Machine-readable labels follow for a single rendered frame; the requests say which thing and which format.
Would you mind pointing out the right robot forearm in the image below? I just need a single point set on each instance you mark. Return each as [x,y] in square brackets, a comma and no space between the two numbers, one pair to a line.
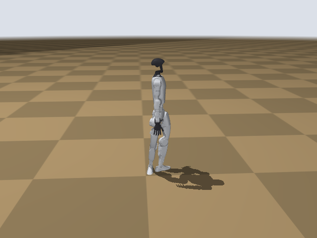
[157,109]

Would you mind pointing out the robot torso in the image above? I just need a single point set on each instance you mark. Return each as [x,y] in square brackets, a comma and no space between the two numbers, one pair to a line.
[162,94]

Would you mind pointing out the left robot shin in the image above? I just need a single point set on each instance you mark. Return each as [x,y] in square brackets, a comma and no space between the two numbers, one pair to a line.
[162,153]

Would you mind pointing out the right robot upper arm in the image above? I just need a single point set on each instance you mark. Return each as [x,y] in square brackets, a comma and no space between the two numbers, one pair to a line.
[157,86]

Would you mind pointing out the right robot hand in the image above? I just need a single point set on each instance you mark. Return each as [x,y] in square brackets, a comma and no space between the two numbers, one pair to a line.
[157,127]

